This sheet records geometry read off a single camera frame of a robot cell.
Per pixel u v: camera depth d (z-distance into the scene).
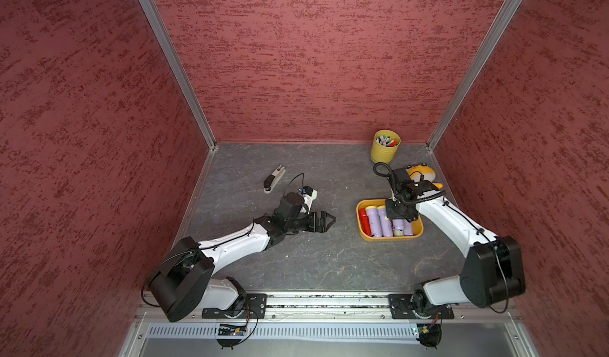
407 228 0.87
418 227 0.85
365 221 0.90
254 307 0.75
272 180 1.01
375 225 0.86
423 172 1.01
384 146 1.03
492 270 0.42
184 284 0.42
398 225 0.81
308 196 0.76
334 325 0.71
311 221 0.73
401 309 0.73
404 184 0.67
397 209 0.74
